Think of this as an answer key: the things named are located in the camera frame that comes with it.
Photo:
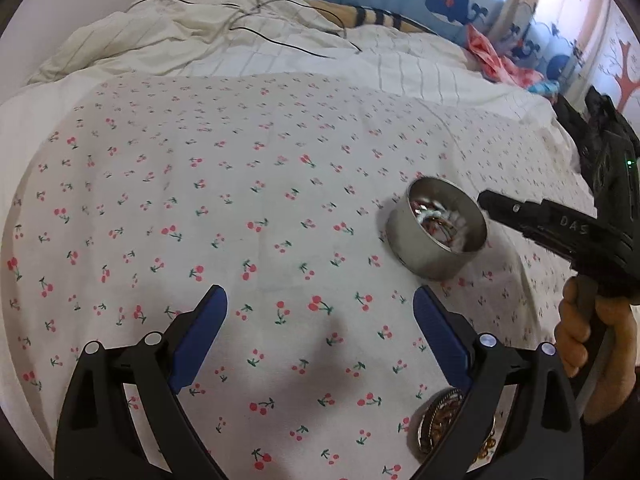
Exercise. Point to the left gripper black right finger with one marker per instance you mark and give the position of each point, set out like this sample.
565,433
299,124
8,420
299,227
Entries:
542,438

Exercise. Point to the tan striped pillow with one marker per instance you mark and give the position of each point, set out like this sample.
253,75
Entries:
356,16

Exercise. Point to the light blue cloth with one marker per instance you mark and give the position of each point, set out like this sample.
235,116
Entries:
547,88

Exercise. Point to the white striped crumpled duvet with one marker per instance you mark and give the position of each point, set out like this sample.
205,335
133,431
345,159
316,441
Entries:
235,38

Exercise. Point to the pink crumpled cloth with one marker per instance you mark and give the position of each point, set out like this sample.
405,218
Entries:
498,68

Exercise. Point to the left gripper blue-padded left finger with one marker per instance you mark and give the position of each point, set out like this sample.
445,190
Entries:
96,437

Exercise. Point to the round silver metal tin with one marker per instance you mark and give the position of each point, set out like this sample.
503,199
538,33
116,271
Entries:
436,229

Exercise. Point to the person's right hand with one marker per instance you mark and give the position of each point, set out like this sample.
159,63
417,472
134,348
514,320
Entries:
617,380

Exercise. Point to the round silver tin lid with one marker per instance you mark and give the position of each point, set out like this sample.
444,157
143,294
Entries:
437,420

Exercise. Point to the cherry print white bedsheet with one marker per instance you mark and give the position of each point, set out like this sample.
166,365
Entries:
124,201

